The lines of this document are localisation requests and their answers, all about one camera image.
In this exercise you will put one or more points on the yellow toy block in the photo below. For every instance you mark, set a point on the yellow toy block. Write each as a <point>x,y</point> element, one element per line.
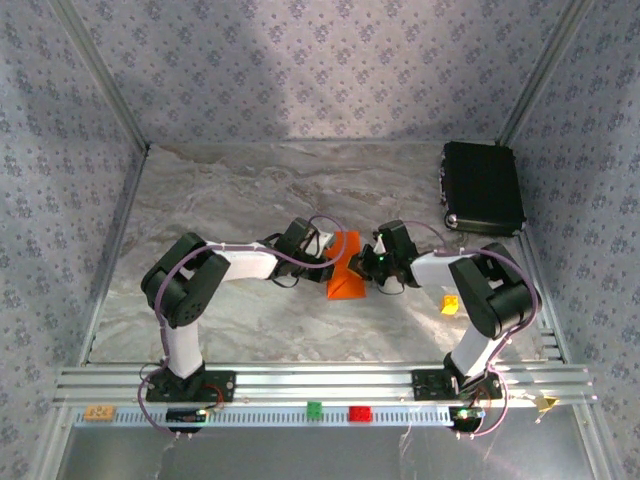
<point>450,305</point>

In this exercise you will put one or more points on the black hard case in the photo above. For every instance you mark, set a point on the black hard case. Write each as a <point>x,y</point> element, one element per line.
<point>482,190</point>

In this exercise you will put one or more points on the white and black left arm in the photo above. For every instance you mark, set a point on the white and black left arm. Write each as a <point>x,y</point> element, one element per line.
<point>185,350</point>

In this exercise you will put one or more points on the green toy block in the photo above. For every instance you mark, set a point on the green toy block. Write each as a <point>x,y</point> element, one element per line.
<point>314,409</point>

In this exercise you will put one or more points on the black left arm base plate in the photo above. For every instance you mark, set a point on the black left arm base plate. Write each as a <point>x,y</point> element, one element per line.
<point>220,387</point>

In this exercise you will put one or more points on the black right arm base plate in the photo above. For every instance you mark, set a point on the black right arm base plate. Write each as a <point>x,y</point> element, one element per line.
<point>430,385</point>

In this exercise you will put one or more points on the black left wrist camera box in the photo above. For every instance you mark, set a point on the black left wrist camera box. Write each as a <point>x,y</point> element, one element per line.
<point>297,237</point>

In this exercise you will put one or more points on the aluminium frame post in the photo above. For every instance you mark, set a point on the aluminium frame post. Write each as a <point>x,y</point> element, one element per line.
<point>100,70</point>
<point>545,70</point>

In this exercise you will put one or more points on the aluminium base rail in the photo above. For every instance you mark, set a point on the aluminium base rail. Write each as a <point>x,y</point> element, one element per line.
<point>320,385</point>

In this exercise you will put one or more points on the yellow folded paper piece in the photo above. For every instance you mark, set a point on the yellow folded paper piece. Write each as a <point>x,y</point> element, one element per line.
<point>546,403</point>

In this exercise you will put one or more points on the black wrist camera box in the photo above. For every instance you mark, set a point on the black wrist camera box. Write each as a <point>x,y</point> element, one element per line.
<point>400,240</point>
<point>297,237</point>

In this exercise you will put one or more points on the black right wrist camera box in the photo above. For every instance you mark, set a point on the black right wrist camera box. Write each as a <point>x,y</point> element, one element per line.
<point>400,240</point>

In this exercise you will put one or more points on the floral patterned backdrop cloth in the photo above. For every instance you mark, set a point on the floral patterned backdrop cloth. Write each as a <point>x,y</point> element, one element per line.
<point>320,75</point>

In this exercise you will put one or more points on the orange paper sheet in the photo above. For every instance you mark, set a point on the orange paper sheet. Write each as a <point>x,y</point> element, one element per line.
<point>345,291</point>

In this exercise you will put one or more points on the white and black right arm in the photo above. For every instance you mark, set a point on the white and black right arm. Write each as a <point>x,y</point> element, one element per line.
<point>472,350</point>

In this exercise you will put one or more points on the red toy brick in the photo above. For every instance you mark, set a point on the red toy brick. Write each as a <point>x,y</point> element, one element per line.
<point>360,414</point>

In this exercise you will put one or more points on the orange flat toy brick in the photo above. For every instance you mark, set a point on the orange flat toy brick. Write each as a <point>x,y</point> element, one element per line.
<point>100,413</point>

